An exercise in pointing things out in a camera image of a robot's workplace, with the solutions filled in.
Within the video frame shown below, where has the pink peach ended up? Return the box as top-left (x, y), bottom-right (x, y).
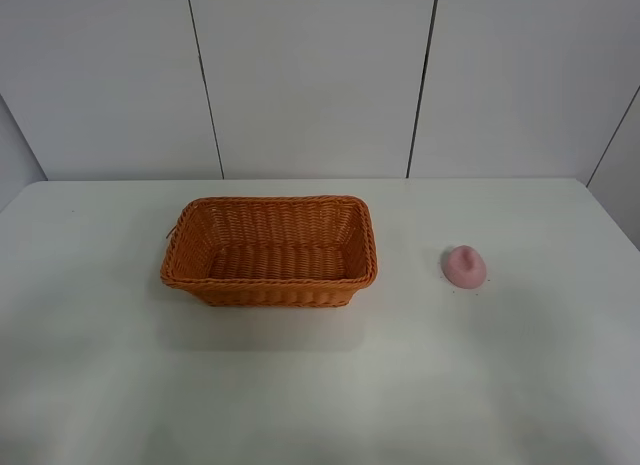
top-left (441, 245), bottom-right (487, 290)

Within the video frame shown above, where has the orange wicker basket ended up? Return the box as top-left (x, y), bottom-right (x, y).
top-left (160, 195), bottom-right (378, 308)

